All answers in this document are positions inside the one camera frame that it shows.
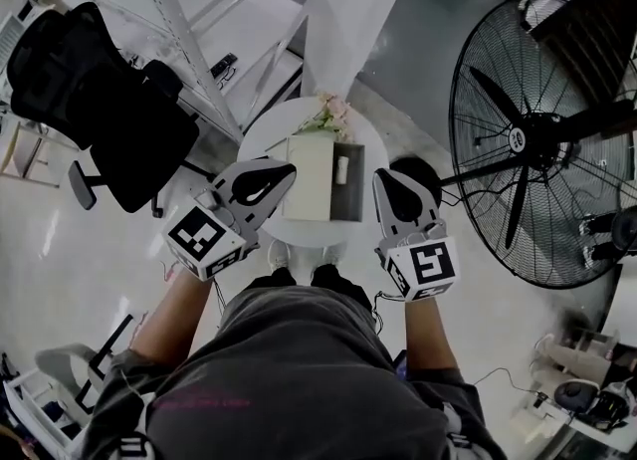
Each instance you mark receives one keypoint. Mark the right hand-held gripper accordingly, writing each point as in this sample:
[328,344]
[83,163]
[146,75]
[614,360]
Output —
[398,229]

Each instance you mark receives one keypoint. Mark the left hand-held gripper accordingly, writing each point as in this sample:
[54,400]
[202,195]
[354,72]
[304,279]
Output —
[234,221]

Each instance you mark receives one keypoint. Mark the small white item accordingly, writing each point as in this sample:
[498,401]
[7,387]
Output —
[342,170]

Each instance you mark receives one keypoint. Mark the grey box with white lid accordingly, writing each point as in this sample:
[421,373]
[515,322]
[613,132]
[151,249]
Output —
[308,174]

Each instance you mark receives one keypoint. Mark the person's left forearm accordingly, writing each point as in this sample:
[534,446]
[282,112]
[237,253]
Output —
[174,313]

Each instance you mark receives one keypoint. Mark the person's right forearm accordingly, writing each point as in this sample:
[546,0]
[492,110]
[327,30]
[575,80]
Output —
[430,333]

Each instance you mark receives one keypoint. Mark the person's left white shoe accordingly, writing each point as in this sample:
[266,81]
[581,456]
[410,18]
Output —
[278,256]

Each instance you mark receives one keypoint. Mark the person's white shoe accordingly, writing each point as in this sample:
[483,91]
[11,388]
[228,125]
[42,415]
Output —
[332,255]
[278,256]

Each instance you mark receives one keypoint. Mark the person's right white shoe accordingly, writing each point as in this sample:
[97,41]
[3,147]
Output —
[332,255]

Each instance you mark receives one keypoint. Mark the person's black trousers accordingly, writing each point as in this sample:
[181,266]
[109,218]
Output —
[338,281]

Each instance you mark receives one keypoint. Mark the round white table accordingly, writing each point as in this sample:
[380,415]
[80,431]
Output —
[368,119]

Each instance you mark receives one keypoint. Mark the pink flower bouquet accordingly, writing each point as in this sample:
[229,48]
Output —
[331,112]

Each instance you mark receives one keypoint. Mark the black office chair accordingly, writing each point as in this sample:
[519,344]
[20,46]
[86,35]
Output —
[124,119]

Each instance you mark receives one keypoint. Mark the large black floor fan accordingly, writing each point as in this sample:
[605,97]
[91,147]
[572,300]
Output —
[527,144]

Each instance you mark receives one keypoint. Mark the black power strip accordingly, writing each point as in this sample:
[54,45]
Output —
[223,65]

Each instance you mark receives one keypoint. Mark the person's grey shirt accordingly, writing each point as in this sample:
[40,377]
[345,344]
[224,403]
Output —
[298,378]

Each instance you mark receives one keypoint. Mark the white metal shelf rack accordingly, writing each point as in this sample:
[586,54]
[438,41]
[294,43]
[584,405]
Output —
[179,25]

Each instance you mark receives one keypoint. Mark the round black device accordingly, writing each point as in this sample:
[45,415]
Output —
[576,393]

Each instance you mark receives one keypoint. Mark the white storage cart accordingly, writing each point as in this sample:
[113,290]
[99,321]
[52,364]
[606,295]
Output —
[35,403]

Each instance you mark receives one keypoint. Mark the cluttered white desk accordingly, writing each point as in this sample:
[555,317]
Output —
[587,423]

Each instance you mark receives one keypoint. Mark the black metal frame stand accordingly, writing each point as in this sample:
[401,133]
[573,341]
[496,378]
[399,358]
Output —
[107,348]

